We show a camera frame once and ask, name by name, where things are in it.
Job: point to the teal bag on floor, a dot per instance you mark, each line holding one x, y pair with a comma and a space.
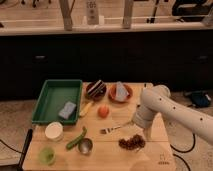
199, 99

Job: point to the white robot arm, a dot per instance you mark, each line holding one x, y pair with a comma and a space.
157, 99

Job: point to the orange fruit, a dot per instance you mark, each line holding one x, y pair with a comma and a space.
103, 111

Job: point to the yellow banana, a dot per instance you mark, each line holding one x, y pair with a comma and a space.
85, 109

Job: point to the striped cloth in bowl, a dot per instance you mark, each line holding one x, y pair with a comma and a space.
94, 87

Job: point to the green plastic tray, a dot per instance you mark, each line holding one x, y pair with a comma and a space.
55, 93

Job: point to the blue sponge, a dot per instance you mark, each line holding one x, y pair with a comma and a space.
67, 110

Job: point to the white remote control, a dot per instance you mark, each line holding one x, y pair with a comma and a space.
92, 12

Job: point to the small metal cup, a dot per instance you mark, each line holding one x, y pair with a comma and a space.
85, 146

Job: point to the silver fork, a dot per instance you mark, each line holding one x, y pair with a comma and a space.
109, 130

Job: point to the dark grape bunch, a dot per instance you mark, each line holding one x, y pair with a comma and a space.
134, 142

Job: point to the white round container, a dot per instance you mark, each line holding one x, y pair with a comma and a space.
54, 131

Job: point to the green chili pepper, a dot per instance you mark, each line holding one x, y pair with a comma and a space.
75, 141

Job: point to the dark brown bowl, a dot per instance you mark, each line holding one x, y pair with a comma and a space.
99, 95

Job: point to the grey folded cloth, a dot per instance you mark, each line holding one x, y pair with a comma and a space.
121, 92

